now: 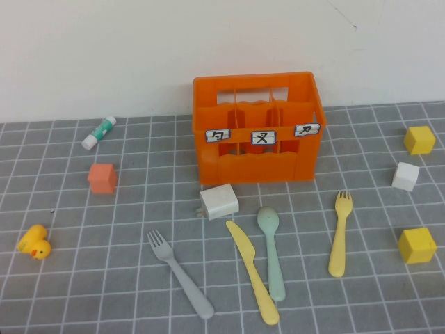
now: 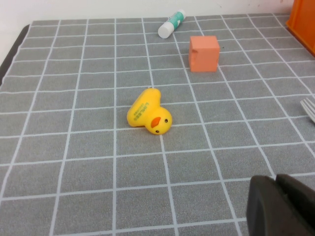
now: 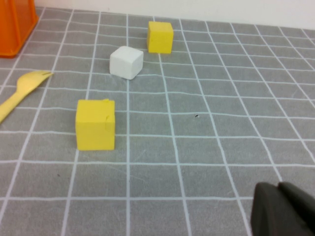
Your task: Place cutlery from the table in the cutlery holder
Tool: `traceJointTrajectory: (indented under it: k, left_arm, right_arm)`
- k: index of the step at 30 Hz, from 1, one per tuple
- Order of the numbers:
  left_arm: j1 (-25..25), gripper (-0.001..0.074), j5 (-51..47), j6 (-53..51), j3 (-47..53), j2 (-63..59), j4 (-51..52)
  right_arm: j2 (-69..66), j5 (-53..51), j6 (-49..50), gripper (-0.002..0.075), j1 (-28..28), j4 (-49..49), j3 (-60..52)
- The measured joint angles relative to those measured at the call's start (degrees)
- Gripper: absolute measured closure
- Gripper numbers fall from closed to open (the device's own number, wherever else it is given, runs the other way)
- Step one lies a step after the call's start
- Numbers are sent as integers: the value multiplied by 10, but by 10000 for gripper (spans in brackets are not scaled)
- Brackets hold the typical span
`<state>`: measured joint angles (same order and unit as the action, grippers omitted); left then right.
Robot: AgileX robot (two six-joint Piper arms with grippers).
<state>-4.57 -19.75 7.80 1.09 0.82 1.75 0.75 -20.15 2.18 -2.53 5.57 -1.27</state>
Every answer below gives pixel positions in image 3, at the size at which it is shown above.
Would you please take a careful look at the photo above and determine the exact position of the yellow foam cube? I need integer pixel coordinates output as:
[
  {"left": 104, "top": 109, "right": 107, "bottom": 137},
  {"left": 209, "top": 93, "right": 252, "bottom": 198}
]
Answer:
[
  {"left": 75, "top": 98, "right": 116, "bottom": 151},
  {"left": 147, "top": 21, "right": 174, "bottom": 54}
]

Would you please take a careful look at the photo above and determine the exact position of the white foam cube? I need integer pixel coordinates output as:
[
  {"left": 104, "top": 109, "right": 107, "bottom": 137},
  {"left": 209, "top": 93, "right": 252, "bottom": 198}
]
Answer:
[{"left": 109, "top": 46, "right": 144, "bottom": 80}]

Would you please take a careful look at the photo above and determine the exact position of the grey grid tablecloth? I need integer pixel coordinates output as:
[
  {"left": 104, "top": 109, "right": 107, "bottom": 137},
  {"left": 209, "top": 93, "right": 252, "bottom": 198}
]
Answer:
[{"left": 0, "top": 6, "right": 315, "bottom": 236}]

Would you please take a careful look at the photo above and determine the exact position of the yellow plastic fork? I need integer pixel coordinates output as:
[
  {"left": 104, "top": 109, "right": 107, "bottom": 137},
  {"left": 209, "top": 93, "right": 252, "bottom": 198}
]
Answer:
[{"left": 0, "top": 70, "right": 54, "bottom": 124}]

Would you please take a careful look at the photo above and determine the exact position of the orange plastic cutlery holder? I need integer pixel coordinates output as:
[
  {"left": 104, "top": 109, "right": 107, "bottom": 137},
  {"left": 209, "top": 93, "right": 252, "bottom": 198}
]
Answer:
[{"left": 0, "top": 0, "right": 39, "bottom": 59}]

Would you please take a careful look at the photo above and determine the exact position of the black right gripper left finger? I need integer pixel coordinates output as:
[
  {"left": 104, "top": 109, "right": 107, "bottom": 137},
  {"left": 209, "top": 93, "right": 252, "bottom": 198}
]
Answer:
[{"left": 250, "top": 182, "right": 315, "bottom": 236}]

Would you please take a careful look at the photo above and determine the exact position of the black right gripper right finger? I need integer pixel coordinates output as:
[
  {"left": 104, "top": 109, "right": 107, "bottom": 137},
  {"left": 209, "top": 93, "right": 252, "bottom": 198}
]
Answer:
[{"left": 279, "top": 181, "right": 315, "bottom": 229}]

